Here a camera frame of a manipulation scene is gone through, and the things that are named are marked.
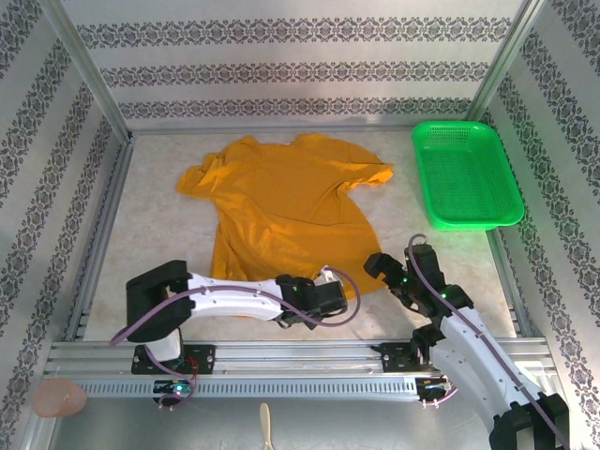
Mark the yellow t-shirt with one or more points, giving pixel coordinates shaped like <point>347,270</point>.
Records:
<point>290,201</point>

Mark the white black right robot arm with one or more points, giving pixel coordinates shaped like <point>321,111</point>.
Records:
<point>478,356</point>

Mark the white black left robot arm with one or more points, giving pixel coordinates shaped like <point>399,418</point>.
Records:
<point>225,300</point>

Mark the small circuit board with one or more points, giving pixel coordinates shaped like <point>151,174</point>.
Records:
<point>173,388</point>
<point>433,384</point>

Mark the green plastic mesh basket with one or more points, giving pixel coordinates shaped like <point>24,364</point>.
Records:
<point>469,178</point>

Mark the cream wooden spoon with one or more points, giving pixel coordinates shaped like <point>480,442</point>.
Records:
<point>265,422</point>

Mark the translucent pink cup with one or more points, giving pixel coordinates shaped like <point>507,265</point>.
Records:
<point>58,398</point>

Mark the long aluminium mounting rail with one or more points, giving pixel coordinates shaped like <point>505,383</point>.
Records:
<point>300,358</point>

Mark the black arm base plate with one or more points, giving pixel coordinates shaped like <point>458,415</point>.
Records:
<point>394,358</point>
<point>204,358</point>

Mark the aluminium frame bar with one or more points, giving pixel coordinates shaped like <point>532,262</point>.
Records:
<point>187,129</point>

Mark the aluminium frame post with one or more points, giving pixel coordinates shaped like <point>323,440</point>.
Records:
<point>505,61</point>
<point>90,70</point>

